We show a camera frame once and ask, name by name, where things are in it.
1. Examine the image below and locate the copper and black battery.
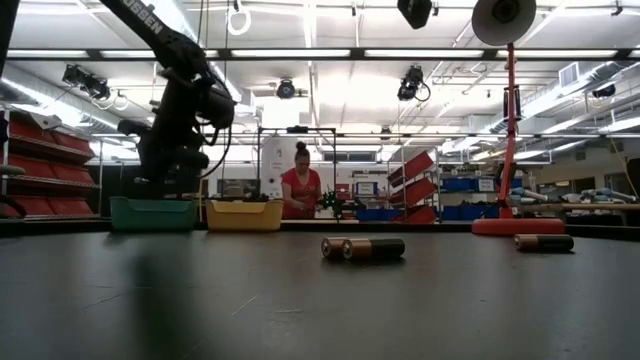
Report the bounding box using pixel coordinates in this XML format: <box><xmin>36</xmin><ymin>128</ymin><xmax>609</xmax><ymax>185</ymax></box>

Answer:
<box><xmin>342</xmin><ymin>238</ymin><xmax>406</xmax><ymax>260</ymax></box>
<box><xmin>513</xmin><ymin>233</ymin><xmax>575</xmax><ymax>253</ymax></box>
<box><xmin>320</xmin><ymin>237</ymin><xmax>347</xmax><ymax>260</ymax></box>

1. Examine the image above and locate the teal plastic bin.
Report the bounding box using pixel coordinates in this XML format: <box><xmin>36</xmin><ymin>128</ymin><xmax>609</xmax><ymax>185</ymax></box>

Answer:
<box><xmin>109</xmin><ymin>196</ymin><xmax>199</xmax><ymax>232</ymax></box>

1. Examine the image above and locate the yellow plastic bin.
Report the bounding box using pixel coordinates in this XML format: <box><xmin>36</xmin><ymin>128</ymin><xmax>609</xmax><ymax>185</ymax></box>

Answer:
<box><xmin>205</xmin><ymin>199</ymin><xmax>285</xmax><ymax>232</ymax></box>

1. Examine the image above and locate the red bin shelving rack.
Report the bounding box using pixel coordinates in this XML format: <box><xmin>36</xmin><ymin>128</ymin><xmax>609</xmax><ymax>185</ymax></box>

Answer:
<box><xmin>0</xmin><ymin>109</ymin><xmax>101</xmax><ymax>221</ymax></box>

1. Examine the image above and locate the person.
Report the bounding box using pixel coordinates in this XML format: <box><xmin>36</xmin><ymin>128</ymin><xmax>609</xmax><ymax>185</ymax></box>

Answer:
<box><xmin>281</xmin><ymin>140</ymin><xmax>323</xmax><ymax>220</ymax></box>

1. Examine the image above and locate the blue storage bin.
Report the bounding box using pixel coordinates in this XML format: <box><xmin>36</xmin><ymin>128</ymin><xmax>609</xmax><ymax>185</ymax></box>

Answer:
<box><xmin>354</xmin><ymin>208</ymin><xmax>401</xmax><ymax>222</ymax></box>

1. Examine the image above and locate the tilted red bin rack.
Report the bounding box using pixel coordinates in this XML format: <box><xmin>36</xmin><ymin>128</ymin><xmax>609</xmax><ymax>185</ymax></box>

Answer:
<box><xmin>387</xmin><ymin>149</ymin><xmax>441</xmax><ymax>225</ymax></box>

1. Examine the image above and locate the blue bin shelf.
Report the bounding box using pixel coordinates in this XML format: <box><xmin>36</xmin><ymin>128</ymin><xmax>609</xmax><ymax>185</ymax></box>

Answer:
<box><xmin>439</xmin><ymin>174</ymin><xmax>524</xmax><ymax>221</ymax></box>

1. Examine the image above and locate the wooden workbench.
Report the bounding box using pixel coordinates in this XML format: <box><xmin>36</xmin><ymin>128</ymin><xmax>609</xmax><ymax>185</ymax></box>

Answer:
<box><xmin>519</xmin><ymin>201</ymin><xmax>640</xmax><ymax>226</ymax></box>

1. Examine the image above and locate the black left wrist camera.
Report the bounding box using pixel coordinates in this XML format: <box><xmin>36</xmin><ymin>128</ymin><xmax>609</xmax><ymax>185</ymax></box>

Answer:
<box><xmin>202</xmin><ymin>87</ymin><xmax>236</xmax><ymax>130</ymax></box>

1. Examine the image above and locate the black ceiling mounted camera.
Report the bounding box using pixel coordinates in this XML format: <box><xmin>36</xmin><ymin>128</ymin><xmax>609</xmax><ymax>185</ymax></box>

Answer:
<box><xmin>397</xmin><ymin>64</ymin><xmax>432</xmax><ymax>103</ymax></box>
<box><xmin>276</xmin><ymin>78</ymin><xmax>297</xmax><ymax>100</ymax></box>
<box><xmin>62</xmin><ymin>63</ymin><xmax>112</xmax><ymax>101</ymax></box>

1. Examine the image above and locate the black metal rig frame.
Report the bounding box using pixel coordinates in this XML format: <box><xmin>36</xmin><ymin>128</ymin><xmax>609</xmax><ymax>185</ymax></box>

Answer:
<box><xmin>256</xmin><ymin>125</ymin><xmax>339</xmax><ymax>220</ymax></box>

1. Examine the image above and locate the white hanging cable ring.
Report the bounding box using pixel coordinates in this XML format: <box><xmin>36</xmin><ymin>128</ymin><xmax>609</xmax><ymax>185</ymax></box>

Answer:
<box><xmin>227</xmin><ymin>5</ymin><xmax>253</xmax><ymax>37</ymax></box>

